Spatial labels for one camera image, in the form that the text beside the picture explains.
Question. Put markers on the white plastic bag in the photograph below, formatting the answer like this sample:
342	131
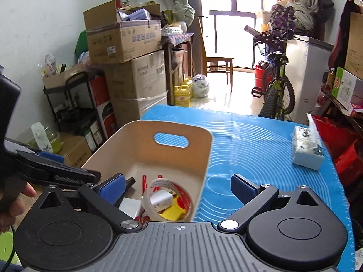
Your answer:
200	86

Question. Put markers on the person's left hand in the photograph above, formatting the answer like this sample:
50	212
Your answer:
14	215

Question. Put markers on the tall brown cardboard box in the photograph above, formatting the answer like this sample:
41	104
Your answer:
354	42

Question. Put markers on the tissue pack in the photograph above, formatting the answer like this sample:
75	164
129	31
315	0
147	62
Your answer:
306	158

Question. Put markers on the open brown box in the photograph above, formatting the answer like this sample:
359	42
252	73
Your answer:
62	78

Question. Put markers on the dark side table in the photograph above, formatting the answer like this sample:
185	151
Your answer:
170	62

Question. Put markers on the pile of clothes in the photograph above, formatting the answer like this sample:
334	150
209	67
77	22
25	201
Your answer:
295	11

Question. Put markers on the small cardboard box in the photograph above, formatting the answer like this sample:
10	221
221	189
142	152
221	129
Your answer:
75	150

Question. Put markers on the green bicycle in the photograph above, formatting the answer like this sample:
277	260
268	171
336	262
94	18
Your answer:
273	96

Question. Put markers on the clear tape roll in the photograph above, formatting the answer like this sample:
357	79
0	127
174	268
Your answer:
186	192

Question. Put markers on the red carton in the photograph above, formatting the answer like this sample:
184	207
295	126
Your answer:
103	107

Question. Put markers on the yellow plastic tool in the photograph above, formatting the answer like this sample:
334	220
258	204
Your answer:
173	214

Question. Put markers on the large white-faced cardboard box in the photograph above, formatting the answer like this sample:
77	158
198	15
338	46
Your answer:
141	85

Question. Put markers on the red plastic crates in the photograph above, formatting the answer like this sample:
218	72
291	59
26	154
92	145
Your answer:
340	147

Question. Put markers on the black remote control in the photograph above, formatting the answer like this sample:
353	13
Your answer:
130	183

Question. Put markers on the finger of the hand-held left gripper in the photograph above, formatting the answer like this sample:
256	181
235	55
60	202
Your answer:
56	172
51	157

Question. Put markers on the red pliers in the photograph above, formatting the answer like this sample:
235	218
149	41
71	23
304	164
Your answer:
144	184

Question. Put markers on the red bucket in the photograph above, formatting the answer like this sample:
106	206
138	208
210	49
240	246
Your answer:
258	76

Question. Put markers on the yellow plastic jug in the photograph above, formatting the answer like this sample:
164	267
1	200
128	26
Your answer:
188	85
181	97

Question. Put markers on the white plastic bottle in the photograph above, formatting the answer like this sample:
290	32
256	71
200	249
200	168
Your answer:
42	137

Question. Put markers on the white charger plug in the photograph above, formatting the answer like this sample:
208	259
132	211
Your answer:
161	201

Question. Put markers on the grey curtain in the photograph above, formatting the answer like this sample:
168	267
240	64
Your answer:
178	5

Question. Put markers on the green stool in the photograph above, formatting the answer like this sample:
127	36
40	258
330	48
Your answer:
7	246

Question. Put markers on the glass bottle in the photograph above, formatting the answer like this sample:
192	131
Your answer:
329	80

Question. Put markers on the dark wooden table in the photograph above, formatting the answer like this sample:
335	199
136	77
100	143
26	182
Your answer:
340	107

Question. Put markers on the blue silicone mat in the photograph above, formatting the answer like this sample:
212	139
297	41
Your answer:
255	147

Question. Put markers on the beige plastic basket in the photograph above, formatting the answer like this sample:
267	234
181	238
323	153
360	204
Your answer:
175	158

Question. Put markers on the wooden chair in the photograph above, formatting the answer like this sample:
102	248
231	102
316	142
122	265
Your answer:
218	61

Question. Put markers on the black shelf cart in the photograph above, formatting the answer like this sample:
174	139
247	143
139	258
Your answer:
73	113

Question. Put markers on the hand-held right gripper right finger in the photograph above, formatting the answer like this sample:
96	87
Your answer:
241	188

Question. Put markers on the green and white box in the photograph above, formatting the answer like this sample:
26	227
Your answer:
344	87

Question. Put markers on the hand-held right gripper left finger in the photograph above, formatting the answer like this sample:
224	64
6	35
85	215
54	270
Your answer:
113	189

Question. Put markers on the white chest freezer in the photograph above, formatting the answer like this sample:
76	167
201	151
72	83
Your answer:
309	76

